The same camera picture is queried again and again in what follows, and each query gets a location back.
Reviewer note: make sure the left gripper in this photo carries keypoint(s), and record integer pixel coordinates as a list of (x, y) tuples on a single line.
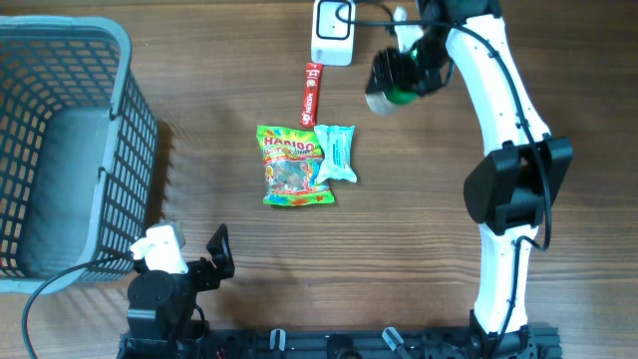
[(209, 279)]

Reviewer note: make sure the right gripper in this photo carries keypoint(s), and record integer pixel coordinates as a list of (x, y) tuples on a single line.
[(386, 67)]

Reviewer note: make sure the green lid jar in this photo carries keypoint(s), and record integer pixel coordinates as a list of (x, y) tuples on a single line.
[(389, 103)]

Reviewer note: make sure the red coffee stick sachet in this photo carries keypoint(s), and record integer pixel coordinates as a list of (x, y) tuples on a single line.
[(313, 74)]

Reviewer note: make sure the teal tissue packet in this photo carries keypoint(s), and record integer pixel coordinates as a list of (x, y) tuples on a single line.
[(336, 145)]

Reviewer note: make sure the green Haribo gummy bag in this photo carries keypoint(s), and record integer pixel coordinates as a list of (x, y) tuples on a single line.
[(292, 159)]

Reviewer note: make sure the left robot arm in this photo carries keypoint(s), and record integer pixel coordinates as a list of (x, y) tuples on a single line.
[(164, 319)]

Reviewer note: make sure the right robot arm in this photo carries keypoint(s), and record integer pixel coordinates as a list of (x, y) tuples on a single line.
[(510, 193)]

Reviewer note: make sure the white barcode scanner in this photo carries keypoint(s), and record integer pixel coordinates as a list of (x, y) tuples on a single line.
[(332, 41)]

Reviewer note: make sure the grey plastic shopping basket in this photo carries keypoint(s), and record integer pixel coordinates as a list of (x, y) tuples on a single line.
[(78, 147)]

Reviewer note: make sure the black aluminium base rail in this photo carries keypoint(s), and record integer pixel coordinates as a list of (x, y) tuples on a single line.
[(430, 343)]

